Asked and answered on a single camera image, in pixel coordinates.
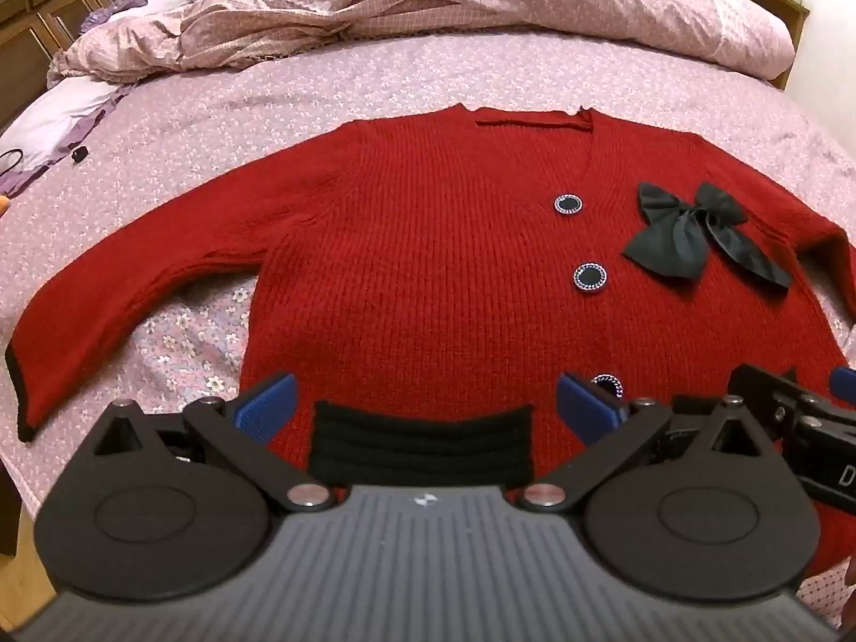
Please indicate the lavender pillow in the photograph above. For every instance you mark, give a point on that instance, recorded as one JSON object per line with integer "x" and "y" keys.
{"x": 157, "y": 10}
{"x": 60, "y": 114}

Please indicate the red knit sweater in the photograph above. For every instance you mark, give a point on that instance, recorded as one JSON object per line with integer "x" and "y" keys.
{"x": 435, "y": 267}

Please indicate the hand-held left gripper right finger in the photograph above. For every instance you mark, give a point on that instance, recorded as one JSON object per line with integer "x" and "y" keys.
{"x": 588, "y": 408}

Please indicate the pink duvet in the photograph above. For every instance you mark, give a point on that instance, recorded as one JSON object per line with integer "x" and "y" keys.
{"x": 468, "y": 0}

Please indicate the wooden headboard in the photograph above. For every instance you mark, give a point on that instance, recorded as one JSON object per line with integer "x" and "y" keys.
{"x": 33, "y": 27}

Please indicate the pink floral bedsheet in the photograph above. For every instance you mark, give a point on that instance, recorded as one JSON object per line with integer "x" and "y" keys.
{"x": 200, "y": 114}

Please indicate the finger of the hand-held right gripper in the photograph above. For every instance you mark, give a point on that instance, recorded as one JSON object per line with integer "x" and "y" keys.
{"x": 762, "y": 391}
{"x": 842, "y": 382}

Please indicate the small black object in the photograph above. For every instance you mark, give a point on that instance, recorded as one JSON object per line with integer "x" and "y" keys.
{"x": 80, "y": 154}

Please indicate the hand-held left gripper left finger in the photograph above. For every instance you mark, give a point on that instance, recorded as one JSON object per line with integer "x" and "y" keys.
{"x": 267, "y": 408}

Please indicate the wooden bed side rail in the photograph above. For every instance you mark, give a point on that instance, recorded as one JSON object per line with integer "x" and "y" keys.
{"x": 8, "y": 521}

